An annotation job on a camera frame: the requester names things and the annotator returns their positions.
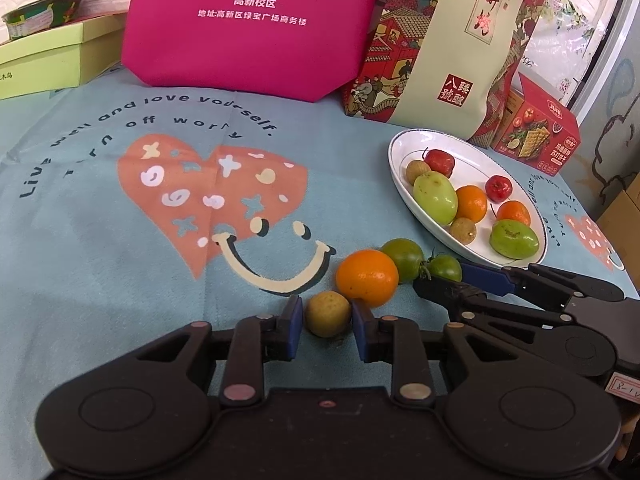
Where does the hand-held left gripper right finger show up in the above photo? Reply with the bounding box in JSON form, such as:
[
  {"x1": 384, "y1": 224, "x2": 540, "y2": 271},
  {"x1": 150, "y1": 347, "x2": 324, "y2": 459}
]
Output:
[{"x1": 350, "y1": 299, "x2": 528, "y2": 403}]

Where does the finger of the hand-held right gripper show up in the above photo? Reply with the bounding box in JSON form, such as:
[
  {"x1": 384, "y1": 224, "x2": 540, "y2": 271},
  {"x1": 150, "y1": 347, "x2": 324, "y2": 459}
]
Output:
[
  {"x1": 457, "y1": 260, "x2": 627, "y2": 311},
  {"x1": 413, "y1": 277, "x2": 572, "y2": 332}
]

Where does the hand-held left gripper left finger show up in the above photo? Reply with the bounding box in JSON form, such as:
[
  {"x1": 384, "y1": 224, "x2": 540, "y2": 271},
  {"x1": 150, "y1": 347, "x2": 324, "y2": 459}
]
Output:
[{"x1": 132, "y1": 296, "x2": 304, "y2": 408}]

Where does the green tomato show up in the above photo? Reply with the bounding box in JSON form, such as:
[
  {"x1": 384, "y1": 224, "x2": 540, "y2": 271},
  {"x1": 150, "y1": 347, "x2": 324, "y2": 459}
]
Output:
[
  {"x1": 380, "y1": 238, "x2": 426, "y2": 284},
  {"x1": 424, "y1": 254, "x2": 463, "y2": 282}
]

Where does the brown longan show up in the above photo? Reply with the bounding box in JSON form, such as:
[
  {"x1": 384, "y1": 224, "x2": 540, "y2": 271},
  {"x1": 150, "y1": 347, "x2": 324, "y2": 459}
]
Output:
[
  {"x1": 449, "y1": 217, "x2": 477, "y2": 246},
  {"x1": 305, "y1": 291, "x2": 353, "y2": 338},
  {"x1": 405, "y1": 159, "x2": 431, "y2": 186}
]

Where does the orange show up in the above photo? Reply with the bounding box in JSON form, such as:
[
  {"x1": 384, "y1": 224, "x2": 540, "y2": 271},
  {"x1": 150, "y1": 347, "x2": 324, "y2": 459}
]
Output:
[
  {"x1": 496, "y1": 200, "x2": 532, "y2": 227},
  {"x1": 454, "y1": 185, "x2": 488, "y2": 224},
  {"x1": 335, "y1": 249, "x2": 400, "y2": 309}
]

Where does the small red apple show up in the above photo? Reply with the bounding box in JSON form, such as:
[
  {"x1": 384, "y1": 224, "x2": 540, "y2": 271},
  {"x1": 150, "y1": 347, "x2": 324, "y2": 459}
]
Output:
[
  {"x1": 485, "y1": 175, "x2": 513, "y2": 204},
  {"x1": 422, "y1": 147, "x2": 457, "y2": 178}
]

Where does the white plate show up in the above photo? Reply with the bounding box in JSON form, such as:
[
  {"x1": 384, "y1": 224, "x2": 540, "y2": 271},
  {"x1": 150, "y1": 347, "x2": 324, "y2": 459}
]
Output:
[{"x1": 387, "y1": 128, "x2": 549, "y2": 269}]

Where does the cardboard box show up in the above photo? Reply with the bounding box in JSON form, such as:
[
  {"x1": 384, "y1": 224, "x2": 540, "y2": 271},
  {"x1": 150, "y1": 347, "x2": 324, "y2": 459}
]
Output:
[{"x1": 595, "y1": 170, "x2": 640, "y2": 261}]

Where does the red cracker box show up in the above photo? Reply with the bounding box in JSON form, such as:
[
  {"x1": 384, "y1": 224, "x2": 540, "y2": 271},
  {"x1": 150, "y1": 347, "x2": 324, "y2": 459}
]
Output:
[{"x1": 492, "y1": 72, "x2": 582, "y2": 177}]

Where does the blue printed tablecloth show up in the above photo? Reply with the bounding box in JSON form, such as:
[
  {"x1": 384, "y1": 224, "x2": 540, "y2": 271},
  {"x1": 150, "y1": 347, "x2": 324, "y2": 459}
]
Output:
[{"x1": 0, "y1": 60, "x2": 640, "y2": 480}]

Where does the red patterned gift bag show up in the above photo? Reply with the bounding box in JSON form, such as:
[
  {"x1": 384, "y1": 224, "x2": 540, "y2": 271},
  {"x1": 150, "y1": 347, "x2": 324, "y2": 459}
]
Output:
[{"x1": 341, "y1": 0, "x2": 553, "y2": 148}]

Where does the white floral bag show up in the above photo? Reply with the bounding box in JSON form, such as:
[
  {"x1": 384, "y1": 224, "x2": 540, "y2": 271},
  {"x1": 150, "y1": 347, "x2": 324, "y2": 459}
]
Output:
[{"x1": 520, "y1": 0, "x2": 616, "y2": 111}]

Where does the pink tote bag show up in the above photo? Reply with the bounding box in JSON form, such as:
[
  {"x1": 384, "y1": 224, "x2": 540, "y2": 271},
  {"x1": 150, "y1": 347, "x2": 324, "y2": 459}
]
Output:
[{"x1": 121, "y1": 0, "x2": 387, "y2": 103}]

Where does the light green box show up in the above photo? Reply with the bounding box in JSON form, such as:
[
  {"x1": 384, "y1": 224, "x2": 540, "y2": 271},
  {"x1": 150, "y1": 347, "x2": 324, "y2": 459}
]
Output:
[{"x1": 0, "y1": 12, "x2": 128, "y2": 101}]

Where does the green bowl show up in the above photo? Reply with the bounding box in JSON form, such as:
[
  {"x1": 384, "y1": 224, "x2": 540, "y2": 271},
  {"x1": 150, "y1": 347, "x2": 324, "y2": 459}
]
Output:
[{"x1": 1, "y1": 0, "x2": 90, "y2": 42}]

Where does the white door frame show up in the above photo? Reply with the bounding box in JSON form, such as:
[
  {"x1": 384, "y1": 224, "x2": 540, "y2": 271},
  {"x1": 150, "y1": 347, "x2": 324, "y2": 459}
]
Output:
[{"x1": 570, "y1": 0, "x2": 640, "y2": 116}]

